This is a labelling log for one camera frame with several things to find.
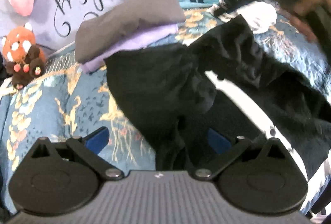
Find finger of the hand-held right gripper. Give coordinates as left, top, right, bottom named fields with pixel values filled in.
left=215, top=0, right=250, bottom=17

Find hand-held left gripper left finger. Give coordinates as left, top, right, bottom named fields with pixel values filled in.
left=27, top=127, right=126, bottom=180

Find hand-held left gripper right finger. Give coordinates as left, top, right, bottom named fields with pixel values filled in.
left=194, top=128, right=296, bottom=180

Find black garment with white trim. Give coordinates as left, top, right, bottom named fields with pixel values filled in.
left=103, top=14, right=331, bottom=214

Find person's right hand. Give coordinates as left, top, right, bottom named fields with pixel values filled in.
left=281, top=0, right=325, bottom=42

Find white cloth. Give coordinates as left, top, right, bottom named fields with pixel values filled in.
left=209, top=1, right=277, bottom=34

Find blue floral quilt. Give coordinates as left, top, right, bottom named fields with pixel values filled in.
left=0, top=7, right=331, bottom=214

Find purple folded cloth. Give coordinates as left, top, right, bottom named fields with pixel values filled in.
left=80, top=23, right=179, bottom=74

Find grey folded cloth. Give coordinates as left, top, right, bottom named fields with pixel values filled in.
left=75, top=0, right=186, bottom=63

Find red panda plush toy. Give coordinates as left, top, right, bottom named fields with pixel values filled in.
left=1, top=23, right=47, bottom=90

